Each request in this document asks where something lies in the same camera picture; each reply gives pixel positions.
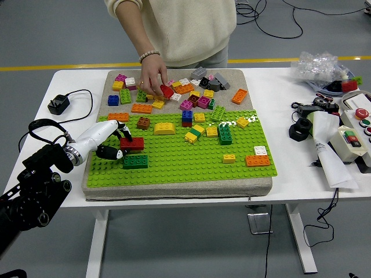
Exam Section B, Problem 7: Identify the person's right hand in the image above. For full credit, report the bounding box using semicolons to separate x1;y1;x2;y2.
139;54;169;97

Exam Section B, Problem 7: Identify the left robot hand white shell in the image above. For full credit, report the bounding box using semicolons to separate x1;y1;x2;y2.
72;119;133;166

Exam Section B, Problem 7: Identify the red curved brick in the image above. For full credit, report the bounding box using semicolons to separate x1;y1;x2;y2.
159;84;175;100

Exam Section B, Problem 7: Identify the red eight-stud brick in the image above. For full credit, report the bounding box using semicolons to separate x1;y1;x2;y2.
119;137;145;151
341;80;359;93

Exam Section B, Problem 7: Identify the dark green eight-stud brick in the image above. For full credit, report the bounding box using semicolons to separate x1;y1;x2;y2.
122;155;149;170

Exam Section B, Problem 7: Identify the brown four-stud brick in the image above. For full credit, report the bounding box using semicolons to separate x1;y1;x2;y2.
136;116;151;130

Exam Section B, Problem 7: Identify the blue and red brick stack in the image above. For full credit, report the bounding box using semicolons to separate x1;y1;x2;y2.
181;110;194;129

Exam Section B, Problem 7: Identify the yellow and green brick stack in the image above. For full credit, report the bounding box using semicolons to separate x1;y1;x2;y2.
184;124;206;144

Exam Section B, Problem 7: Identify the dark green big-stud brick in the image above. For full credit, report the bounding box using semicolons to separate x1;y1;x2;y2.
217;123;234;146

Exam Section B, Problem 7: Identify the orange eight-stud brick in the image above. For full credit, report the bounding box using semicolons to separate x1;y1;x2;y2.
130;103;154;115
231;88;249;105
245;155;271;168
107;112;130;123
173;83;195;95

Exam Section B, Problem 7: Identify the light grey brick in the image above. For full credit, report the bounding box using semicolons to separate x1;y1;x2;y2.
190;67;208;81

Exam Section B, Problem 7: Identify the dark red brick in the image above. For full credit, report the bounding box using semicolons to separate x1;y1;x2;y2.
186;94;200;109

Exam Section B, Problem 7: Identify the yellow curved brick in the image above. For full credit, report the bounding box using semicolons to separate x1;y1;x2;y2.
153;122;177;136

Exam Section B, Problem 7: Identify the long grey brick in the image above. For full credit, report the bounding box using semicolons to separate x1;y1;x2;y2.
213;72;231;90

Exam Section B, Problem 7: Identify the green studded baseplate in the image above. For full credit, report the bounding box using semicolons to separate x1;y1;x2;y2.
86;109;278;189

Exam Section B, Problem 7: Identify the person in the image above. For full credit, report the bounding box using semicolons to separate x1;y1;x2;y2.
103;0;238;69

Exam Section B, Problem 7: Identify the white table leg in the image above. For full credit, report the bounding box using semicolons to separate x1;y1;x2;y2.
85;208;110;278
285;203;318;275

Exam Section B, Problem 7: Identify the yellow floor tape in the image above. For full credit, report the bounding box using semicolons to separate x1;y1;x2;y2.
0;56;371;72

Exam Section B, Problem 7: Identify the grey-brown cushion mat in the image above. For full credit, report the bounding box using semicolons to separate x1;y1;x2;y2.
81;68;273;202

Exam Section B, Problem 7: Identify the silver floor plate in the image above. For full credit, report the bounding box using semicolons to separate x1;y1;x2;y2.
247;213;274;235

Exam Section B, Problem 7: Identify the white paper sheet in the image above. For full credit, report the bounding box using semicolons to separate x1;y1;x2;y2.
311;111;360;190

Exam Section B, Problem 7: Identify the large black nut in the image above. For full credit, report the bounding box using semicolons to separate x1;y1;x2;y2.
288;117;313;142

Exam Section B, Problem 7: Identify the white emergency stop control box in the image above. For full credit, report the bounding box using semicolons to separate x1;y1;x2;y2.
339;108;371;167

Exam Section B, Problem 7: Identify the lime green roll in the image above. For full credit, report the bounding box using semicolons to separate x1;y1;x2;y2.
306;112;316;136

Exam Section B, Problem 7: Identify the black power adapter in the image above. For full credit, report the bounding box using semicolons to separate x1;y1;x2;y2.
297;104;325;114

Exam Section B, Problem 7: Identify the clear plastic bag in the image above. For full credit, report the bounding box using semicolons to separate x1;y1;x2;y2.
290;51;352;85

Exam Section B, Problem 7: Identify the light blue basin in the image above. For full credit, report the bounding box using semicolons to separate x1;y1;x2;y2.
305;71;363;95

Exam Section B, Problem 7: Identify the black module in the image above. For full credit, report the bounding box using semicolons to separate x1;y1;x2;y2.
323;103;340;116

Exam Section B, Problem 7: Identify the bead bracelet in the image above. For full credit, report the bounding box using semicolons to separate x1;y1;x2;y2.
138;50;162;64

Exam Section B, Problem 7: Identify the black hanging cable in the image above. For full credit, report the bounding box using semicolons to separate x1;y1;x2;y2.
303;188;340;248

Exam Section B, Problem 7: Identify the black cable under table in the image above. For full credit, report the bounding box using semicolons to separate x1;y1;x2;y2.
264;204;274;278

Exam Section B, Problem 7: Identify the small white switch box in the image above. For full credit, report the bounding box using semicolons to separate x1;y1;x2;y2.
330;125;369;163

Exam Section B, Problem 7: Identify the black floor cable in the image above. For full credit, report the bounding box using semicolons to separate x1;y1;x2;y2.
236;0;304;40
282;0;371;17

